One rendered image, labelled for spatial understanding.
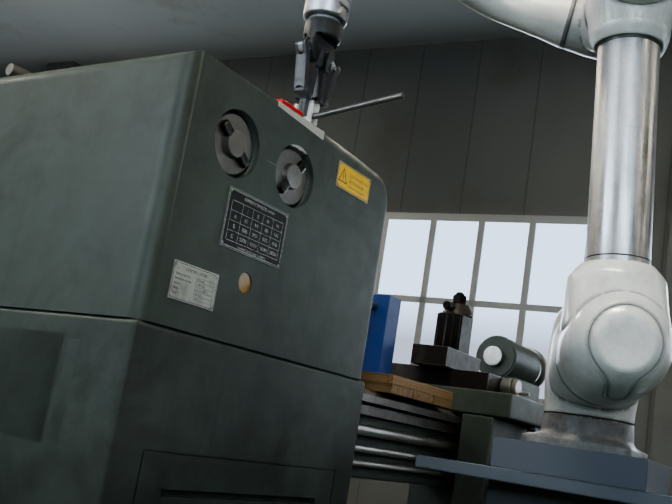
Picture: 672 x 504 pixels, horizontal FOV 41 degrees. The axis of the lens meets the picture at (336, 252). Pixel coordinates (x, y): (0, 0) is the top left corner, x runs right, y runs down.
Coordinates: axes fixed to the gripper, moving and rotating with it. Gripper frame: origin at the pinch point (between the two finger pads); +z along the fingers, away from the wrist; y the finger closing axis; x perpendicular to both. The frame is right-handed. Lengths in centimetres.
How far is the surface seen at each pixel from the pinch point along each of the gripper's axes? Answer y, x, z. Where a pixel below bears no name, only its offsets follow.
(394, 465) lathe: 48, -4, 62
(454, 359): 76, -1, 34
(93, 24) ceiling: 255, 404, -202
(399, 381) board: 40, -6, 44
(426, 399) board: 54, -6, 46
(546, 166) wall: 349, 89, -117
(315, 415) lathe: -1, -14, 55
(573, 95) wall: 350, 78, -162
